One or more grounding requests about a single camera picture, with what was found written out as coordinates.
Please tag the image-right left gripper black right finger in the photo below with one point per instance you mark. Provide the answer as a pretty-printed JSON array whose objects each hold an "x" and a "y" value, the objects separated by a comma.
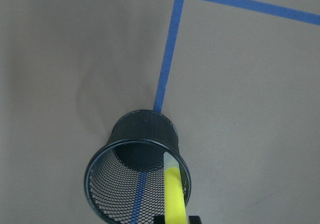
[{"x": 194, "y": 219}]

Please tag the yellow marker pen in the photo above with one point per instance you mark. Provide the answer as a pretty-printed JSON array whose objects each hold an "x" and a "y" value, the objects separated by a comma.
[{"x": 174, "y": 204}]

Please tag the black mesh pen cup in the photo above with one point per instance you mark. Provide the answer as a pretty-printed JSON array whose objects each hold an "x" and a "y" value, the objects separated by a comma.
[{"x": 124, "y": 180}]

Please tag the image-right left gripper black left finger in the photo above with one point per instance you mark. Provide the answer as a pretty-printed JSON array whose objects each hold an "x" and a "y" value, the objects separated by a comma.
[{"x": 159, "y": 219}]

